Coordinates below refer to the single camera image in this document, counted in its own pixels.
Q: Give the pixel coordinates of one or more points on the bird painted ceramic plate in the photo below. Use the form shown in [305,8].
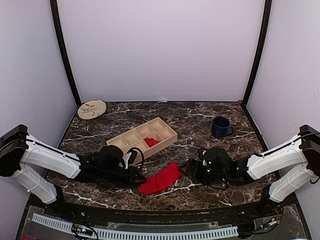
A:
[91,109]

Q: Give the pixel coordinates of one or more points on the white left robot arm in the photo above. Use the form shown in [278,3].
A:
[19,150]

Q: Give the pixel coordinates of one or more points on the black front table rail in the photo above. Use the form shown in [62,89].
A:
[188,204]

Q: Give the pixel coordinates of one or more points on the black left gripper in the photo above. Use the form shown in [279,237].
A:
[131,178]

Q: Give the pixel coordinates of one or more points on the black right frame post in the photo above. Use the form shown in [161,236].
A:
[258,53]

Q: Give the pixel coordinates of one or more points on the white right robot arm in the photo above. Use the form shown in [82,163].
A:
[302,152]

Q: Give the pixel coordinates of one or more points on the dark blue mug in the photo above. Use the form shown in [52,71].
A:
[221,127]

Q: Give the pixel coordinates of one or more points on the wooden compartment tray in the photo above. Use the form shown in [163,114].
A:
[150,137]

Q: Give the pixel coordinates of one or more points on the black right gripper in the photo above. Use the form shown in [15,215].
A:
[191,163]

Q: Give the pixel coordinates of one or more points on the red snowflake santa sock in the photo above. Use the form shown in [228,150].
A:
[151,142]

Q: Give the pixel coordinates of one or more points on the plain red sock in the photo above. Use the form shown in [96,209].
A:
[161,180]

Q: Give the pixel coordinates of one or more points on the white slotted cable duct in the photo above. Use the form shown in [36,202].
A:
[121,231]

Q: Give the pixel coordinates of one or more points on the black frame post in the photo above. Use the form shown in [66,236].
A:
[258,53]
[63,51]

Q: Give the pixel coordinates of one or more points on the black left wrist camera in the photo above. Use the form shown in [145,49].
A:
[129,158]

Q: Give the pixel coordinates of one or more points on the black left frame post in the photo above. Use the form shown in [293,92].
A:
[63,51]

